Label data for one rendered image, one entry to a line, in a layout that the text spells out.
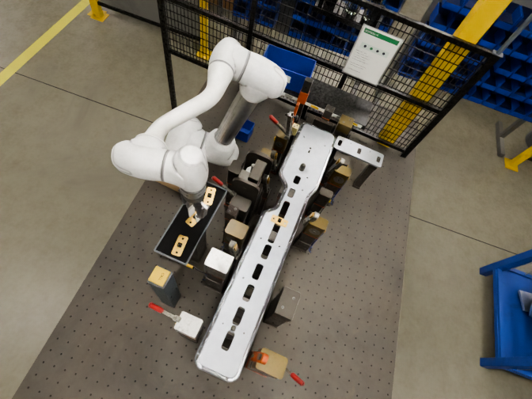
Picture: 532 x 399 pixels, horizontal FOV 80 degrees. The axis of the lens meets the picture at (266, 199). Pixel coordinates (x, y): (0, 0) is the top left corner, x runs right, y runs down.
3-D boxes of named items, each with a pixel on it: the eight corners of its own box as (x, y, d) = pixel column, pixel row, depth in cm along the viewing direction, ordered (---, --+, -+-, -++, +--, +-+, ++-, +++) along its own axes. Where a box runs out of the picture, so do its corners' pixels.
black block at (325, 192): (318, 223, 192) (336, 201, 167) (304, 216, 193) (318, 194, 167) (321, 216, 195) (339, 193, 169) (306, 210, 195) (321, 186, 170)
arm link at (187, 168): (211, 170, 108) (172, 162, 107) (211, 142, 95) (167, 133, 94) (204, 197, 103) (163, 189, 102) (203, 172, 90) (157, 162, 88)
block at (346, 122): (330, 163, 214) (351, 128, 183) (319, 158, 215) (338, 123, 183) (333, 154, 218) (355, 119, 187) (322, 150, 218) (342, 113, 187)
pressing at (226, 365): (241, 389, 121) (241, 389, 120) (188, 363, 122) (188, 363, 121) (337, 136, 188) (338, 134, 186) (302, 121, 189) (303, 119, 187)
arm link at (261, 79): (200, 140, 191) (233, 153, 198) (193, 161, 184) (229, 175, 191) (250, 39, 128) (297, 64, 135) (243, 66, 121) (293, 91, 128)
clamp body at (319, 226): (309, 256, 182) (331, 233, 151) (290, 247, 182) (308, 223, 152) (313, 245, 185) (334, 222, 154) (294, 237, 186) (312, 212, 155)
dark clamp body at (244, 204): (238, 241, 179) (245, 213, 145) (219, 233, 179) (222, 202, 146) (244, 230, 182) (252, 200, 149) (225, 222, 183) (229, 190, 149)
